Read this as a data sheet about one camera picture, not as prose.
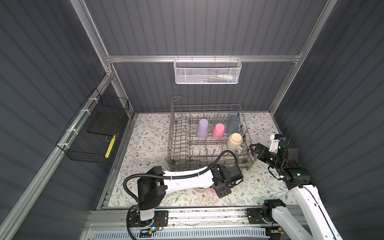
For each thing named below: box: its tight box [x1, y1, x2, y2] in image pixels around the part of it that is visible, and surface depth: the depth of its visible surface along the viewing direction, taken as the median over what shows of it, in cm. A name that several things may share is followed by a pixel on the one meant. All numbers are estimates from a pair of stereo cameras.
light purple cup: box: [196, 118, 209, 139], surface depth 95 cm
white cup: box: [227, 132, 244, 154], surface depth 91 cm
